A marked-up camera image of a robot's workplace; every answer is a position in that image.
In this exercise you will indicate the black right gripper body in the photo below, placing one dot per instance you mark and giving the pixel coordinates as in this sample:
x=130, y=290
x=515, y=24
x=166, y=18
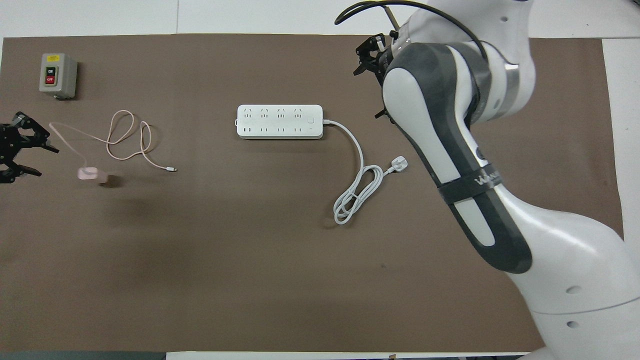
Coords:
x=377, y=47

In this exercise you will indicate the pink charger adapter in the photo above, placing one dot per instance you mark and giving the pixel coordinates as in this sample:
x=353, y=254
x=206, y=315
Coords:
x=90, y=173

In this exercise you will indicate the grey on-off switch box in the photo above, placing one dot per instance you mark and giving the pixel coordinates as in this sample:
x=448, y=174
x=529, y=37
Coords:
x=57, y=75

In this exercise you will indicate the brown table mat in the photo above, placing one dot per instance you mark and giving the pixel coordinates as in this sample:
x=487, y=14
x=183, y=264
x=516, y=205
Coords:
x=250, y=260

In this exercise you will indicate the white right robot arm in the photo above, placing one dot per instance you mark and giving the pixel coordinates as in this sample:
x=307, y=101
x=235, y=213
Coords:
x=550, y=250

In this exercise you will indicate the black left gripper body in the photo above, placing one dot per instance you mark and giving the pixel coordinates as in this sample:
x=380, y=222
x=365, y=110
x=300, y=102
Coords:
x=10, y=145

